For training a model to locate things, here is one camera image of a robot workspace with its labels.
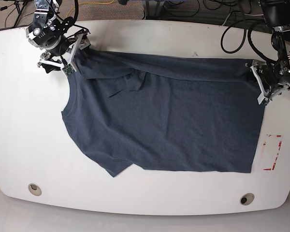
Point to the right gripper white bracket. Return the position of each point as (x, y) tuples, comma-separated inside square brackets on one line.
[(62, 52)]

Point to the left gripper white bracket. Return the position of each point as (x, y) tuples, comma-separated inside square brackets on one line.
[(272, 79)]

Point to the dark blue t-shirt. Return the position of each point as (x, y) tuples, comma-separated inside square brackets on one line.
[(164, 113)]

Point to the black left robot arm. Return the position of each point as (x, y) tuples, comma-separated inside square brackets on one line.
[(276, 15)]

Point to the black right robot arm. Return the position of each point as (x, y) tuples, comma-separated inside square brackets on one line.
[(58, 38)]

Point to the red tape marking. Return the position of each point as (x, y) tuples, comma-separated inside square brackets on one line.
[(270, 151)]

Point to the black tripod stand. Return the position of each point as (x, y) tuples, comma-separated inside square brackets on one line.
[(19, 6)]

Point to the right table grommet hole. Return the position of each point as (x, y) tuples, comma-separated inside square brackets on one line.
[(247, 199)]

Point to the table grommet hole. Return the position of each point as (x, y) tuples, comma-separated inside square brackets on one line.
[(34, 189), (247, 199)]

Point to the left table grommet hole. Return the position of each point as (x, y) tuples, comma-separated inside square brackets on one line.
[(34, 189)]

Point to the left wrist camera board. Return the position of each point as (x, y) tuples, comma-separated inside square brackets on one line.
[(265, 102)]

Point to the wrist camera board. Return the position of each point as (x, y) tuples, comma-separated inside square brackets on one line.
[(68, 70), (265, 102)]

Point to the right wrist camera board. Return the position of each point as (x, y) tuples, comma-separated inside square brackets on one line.
[(68, 70)]

